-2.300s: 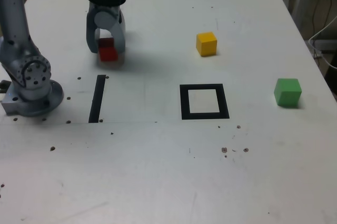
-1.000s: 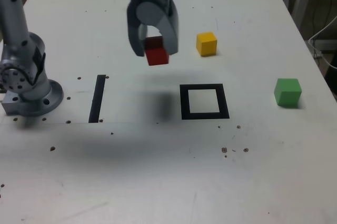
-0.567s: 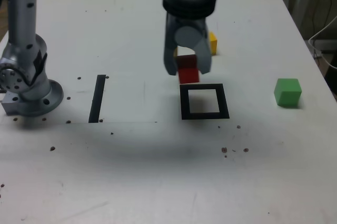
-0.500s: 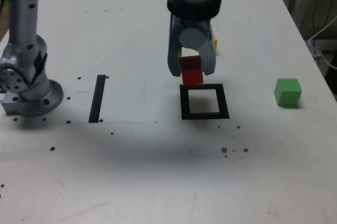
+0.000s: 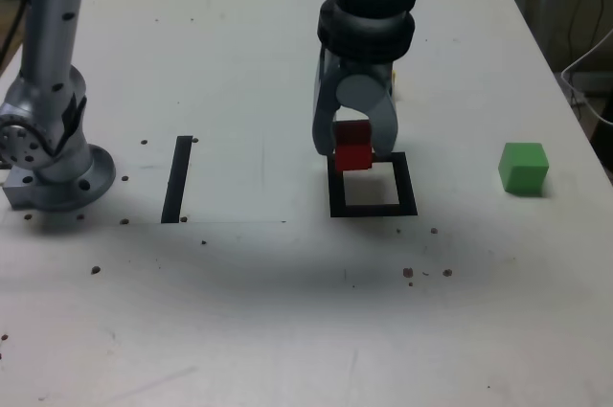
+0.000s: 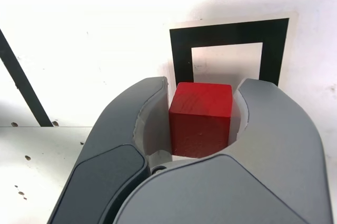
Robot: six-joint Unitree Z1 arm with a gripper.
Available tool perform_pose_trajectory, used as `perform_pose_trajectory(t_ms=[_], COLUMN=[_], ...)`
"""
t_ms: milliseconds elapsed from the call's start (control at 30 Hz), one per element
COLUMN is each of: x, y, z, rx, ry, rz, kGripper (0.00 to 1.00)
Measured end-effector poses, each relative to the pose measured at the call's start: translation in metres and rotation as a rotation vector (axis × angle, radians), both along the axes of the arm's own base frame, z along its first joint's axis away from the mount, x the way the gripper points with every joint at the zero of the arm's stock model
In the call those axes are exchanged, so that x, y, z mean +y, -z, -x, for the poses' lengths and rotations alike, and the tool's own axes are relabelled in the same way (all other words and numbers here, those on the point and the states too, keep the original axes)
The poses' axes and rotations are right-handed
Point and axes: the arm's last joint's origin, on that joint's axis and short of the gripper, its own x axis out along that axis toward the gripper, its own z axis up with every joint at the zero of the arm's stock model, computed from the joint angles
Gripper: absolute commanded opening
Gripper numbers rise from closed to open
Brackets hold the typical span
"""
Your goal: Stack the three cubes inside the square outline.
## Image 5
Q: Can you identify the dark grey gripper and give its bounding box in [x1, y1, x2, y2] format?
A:
[310, 44, 402, 160]

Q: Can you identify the black tape strip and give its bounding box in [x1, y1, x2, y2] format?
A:
[160, 135, 193, 225]

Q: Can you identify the white background cable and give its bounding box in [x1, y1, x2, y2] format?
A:
[558, 28, 613, 126]

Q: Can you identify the black tape square outline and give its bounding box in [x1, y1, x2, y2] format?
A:
[326, 151, 419, 219]

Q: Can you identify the green cube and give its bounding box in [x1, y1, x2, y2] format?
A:
[497, 142, 549, 196]

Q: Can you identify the red cube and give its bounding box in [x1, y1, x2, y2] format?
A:
[334, 120, 375, 173]

